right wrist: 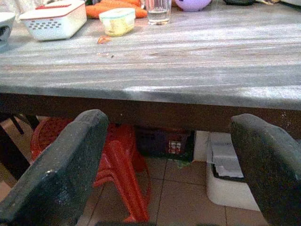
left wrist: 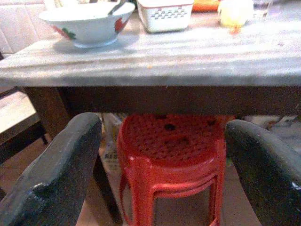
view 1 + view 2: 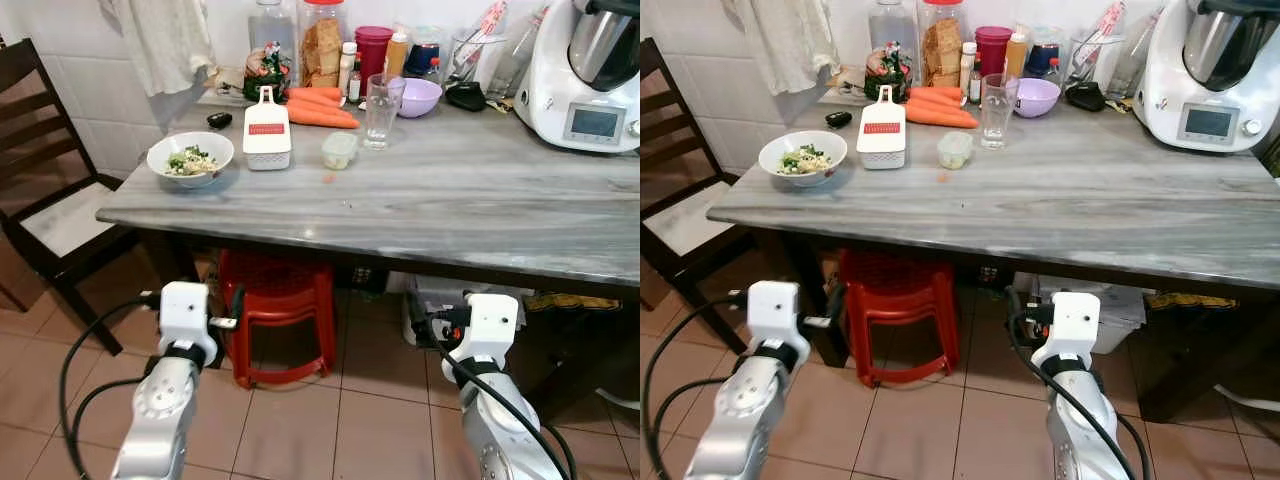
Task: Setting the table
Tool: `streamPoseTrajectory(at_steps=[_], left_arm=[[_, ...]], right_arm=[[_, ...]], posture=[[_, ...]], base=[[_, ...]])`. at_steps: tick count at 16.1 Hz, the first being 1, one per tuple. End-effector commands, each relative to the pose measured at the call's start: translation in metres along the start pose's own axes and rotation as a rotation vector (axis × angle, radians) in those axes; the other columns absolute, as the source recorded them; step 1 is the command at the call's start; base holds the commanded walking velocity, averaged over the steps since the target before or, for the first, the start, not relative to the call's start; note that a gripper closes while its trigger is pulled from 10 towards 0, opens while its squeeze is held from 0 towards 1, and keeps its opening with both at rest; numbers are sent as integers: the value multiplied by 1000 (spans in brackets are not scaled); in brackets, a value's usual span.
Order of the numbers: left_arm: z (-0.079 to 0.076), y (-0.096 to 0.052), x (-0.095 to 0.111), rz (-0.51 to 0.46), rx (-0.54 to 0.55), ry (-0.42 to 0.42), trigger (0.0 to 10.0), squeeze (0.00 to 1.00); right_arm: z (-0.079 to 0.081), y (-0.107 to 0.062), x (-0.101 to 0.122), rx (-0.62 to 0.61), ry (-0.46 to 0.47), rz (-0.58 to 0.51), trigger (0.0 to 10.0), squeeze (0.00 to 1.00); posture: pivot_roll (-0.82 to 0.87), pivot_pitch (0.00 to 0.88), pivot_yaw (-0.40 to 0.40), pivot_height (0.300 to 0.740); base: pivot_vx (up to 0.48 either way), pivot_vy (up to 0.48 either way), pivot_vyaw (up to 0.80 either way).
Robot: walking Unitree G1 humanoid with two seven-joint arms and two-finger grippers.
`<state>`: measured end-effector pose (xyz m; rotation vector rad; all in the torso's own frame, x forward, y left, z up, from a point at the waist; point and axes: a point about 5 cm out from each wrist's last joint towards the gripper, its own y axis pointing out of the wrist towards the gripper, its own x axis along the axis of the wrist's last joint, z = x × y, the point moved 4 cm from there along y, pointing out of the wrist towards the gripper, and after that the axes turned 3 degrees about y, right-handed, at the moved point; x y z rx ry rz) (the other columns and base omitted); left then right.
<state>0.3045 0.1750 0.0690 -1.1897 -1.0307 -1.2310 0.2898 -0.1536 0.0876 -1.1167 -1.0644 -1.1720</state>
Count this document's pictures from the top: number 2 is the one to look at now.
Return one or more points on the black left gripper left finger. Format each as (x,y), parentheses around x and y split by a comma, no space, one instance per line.
(54,169)

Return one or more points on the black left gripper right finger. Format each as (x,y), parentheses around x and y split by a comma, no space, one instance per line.
(265,169)

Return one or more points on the printed plastic bag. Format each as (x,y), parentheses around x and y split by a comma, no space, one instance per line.
(110,150)

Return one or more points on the dark wooden bench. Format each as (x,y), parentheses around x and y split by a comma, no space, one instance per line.
(16,117)

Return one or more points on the red plastic stool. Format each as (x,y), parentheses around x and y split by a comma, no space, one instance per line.
(171,162)

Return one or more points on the grey wooden table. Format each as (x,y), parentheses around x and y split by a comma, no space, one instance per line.
(150,68)

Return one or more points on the white bowl with red flowers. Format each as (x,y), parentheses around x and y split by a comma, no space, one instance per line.
(87,24)

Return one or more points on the yellow white cup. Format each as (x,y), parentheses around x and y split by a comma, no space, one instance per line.
(235,13)

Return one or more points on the dark spoon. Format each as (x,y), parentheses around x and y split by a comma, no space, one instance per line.
(116,7)

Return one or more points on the orange flat item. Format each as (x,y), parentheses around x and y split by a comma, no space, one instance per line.
(205,5)

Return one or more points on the white square container red rim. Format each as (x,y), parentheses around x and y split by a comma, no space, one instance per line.
(164,15)

